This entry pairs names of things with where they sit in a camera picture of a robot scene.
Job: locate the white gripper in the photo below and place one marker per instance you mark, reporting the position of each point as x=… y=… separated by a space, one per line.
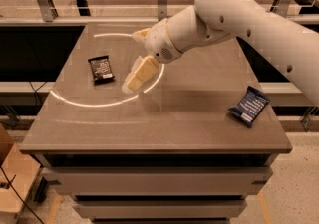
x=159 y=43

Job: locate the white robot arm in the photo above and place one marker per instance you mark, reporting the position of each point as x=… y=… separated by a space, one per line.
x=289 y=47

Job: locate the black rxbar chocolate packet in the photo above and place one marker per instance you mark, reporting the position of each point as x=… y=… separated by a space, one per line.
x=101 y=69

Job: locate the grey table with drawers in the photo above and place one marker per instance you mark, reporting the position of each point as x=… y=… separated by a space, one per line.
x=169 y=154

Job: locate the blue snack bar packet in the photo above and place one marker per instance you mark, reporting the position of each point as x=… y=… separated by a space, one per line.
x=250 y=106

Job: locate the cardboard box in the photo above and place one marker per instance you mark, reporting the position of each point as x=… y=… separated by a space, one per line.
x=18 y=173

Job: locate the left metal railing bracket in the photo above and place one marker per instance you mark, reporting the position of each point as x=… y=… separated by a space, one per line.
x=48 y=10

